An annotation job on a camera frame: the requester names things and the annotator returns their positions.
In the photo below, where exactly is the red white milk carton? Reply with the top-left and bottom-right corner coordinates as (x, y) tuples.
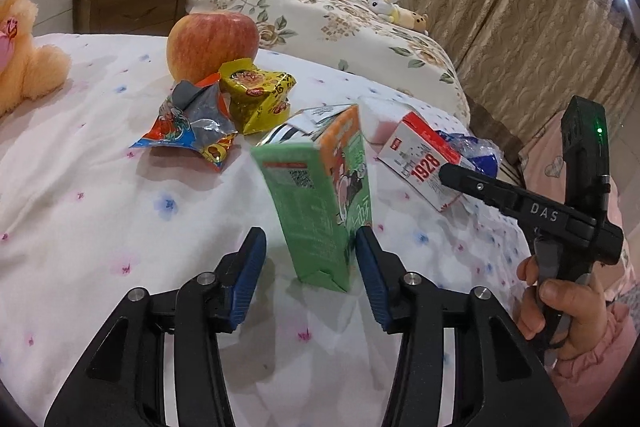
(378, 112), (474, 211)

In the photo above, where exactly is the blue plastic wrapper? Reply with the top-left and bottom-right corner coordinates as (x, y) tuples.
(437, 130), (503, 178)

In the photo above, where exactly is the green drink carton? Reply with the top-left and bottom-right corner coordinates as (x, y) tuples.
(252, 104), (372, 291)

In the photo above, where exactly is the yellow snack packet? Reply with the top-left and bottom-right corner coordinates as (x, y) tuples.
(219, 58), (296, 134)

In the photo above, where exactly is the pink sleeve forearm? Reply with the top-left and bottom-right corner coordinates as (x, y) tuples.
(550, 303), (637, 426)

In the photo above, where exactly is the person's right hand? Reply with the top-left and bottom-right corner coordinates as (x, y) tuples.
(515, 256), (608, 361)

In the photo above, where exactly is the pink heart covered furniture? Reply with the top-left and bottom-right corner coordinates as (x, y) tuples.
(518, 112), (566, 202)

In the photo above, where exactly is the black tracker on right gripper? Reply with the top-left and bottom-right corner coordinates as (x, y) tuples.
(561, 95), (611, 225)

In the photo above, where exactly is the white flowered bed sheet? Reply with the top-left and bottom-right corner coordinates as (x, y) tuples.
(0, 31), (534, 427)

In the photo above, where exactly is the red apple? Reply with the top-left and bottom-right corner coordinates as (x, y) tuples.
(166, 11), (259, 83)

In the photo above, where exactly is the yellow bear plush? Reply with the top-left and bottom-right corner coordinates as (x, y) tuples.
(392, 6), (428, 34)

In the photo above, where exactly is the floral bed quilt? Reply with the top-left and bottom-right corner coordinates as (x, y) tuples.
(186, 0), (471, 124)

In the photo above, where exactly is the white rabbit plush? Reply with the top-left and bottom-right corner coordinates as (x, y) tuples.
(368, 0), (399, 23)

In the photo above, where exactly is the brown wooden nightstand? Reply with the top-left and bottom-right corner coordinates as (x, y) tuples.
(72, 0), (186, 37)

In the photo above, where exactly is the beige teddy bear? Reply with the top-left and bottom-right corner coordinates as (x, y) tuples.
(0, 0), (72, 115)

